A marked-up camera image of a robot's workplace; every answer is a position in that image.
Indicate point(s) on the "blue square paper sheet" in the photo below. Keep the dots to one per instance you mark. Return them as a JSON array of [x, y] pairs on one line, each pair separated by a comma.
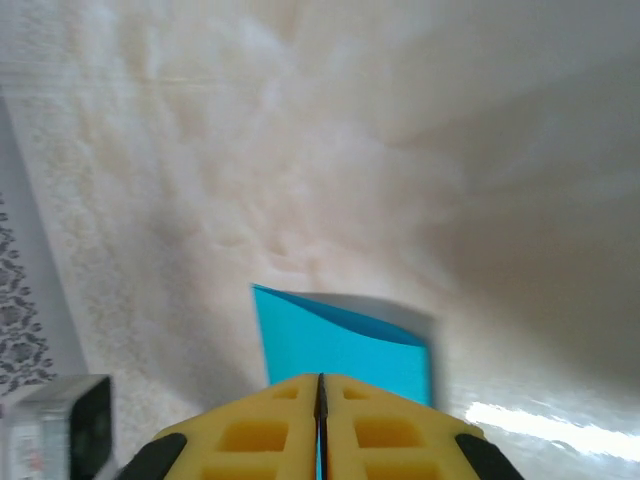
[[340, 350]]

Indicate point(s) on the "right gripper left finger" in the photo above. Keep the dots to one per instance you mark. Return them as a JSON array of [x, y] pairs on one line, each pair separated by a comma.
[[250, 435]]

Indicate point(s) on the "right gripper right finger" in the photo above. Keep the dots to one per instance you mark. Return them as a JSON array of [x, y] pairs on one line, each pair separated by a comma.
[[390, 435]]

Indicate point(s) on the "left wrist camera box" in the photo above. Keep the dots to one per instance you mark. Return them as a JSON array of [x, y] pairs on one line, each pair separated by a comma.
[[50, 425]]

